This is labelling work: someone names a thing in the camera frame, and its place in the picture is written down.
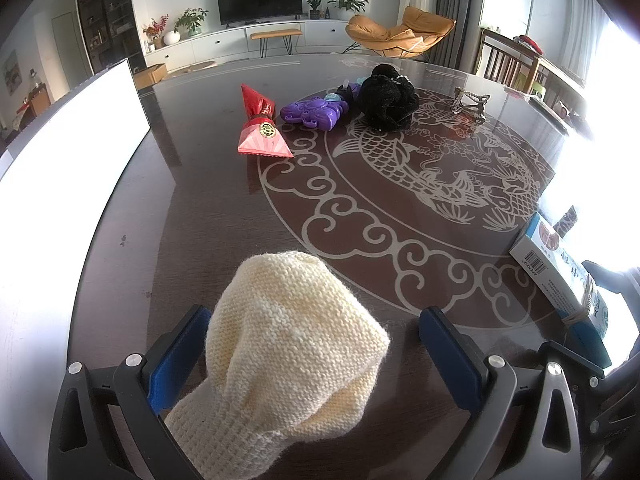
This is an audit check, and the red candy packet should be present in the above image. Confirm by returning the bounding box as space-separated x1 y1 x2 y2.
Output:
236 83 295 160

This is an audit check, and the purple plastic toy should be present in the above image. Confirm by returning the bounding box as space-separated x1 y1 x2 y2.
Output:
280 87 358 132

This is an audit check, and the black flat television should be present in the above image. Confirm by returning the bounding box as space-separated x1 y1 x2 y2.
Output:
216 0 304 27

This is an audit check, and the green potted plant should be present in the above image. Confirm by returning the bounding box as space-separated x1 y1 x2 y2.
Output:
175 7 210 37

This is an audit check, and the framed wall picture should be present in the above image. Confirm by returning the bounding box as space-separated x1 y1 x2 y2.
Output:
4 57 23 93

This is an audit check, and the dark patterned glossy desktop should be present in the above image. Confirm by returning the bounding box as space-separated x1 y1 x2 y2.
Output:
67 52 640 480

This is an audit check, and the large white board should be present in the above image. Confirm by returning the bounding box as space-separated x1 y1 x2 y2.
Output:
0 58 166 441

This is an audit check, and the metallic hair clip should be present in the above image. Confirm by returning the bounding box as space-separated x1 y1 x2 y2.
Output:
451 87 492 123

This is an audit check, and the grey curtain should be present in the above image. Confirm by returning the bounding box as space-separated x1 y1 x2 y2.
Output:
434 0 488 73

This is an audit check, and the black fluffy hat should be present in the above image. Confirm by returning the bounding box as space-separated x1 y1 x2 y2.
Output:
354 64 420 133

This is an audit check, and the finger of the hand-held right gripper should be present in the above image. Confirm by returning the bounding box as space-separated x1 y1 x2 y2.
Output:
538 319 621 441
582 259 640 303

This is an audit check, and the white and blue medicine box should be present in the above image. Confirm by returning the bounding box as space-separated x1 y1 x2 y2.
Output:
509 212 610 341

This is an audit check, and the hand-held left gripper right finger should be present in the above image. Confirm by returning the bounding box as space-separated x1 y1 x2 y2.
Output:
419 306 583 480

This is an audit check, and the white interior door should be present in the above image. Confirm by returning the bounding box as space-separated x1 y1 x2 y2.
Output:
52 11 96 98

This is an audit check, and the orange lounge chair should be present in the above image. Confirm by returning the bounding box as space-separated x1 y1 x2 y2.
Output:
342 6 457 63

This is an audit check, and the dark display cabinet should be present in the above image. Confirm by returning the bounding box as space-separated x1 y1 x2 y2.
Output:
75 0 147 77

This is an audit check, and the large leafy potted plant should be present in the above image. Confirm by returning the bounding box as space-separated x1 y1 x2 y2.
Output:
326 0 369 15

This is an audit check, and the wooden bench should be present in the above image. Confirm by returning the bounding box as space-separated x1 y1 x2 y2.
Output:
250 28 304 58

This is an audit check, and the small brown patterned item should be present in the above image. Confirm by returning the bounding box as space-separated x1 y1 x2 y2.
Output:
552 205 580 240

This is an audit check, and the cardboard box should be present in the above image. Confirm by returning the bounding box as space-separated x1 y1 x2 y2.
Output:
132 63 168 89

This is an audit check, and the red flower bouquet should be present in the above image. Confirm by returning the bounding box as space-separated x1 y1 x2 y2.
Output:
142 16 171 51

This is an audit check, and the wooden dining chair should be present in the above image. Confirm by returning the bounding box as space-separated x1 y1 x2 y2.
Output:
479 28 540 93

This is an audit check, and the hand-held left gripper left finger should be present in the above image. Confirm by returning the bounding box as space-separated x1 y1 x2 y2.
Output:
47 304 216 480

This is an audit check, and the white television cabinet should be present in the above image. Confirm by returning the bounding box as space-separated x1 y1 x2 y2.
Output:
145 19 356 73

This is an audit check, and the cream knitted hat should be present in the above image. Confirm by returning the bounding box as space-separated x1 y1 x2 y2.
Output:
164 251 392 480

